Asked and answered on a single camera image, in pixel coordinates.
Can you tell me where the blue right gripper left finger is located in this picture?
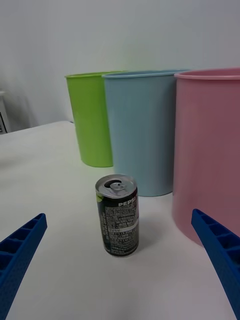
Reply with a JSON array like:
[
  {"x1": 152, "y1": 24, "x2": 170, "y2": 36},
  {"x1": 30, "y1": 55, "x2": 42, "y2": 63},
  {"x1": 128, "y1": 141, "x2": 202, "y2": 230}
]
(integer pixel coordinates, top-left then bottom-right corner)
[{"x1": 0, "y1": 212, "x2": 48, "y2": 320}]

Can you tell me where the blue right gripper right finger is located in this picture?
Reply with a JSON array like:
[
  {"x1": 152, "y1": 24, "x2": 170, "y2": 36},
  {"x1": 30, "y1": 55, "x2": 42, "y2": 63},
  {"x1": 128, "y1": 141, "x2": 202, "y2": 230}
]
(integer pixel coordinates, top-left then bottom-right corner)
[{"x1": 191, "y1": 208, "x2": 240, "y2": 320}]

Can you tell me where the black drink can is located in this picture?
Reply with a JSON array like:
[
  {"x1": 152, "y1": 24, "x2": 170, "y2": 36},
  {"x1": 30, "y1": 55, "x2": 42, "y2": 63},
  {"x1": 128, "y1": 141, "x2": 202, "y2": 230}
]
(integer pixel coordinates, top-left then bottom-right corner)
[{"x1": 94, "y1": 173, "x2": 140, "y2": 258}]

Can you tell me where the pink plastic bin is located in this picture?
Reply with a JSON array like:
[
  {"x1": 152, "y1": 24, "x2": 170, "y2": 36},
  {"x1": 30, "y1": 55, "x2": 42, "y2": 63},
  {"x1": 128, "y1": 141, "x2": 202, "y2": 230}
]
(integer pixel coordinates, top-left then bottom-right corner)
[{"x1": 171, "y1": 66, "x2": 240, "y2": 248}]

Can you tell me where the pale blue plastic bin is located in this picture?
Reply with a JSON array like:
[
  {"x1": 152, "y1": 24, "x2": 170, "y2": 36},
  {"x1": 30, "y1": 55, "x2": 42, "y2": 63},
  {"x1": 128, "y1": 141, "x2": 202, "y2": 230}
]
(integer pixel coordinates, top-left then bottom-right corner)
[{"x1": 101, "y1": 69, "x2": 193, "y2": 198}]

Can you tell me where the green plastic bin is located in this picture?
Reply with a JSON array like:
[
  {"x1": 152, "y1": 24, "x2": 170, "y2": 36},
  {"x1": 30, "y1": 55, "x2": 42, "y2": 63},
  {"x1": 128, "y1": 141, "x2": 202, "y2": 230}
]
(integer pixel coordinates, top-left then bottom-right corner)
[{"x1": 64, "y1": 70, "x2": 128, "y2": 168}]

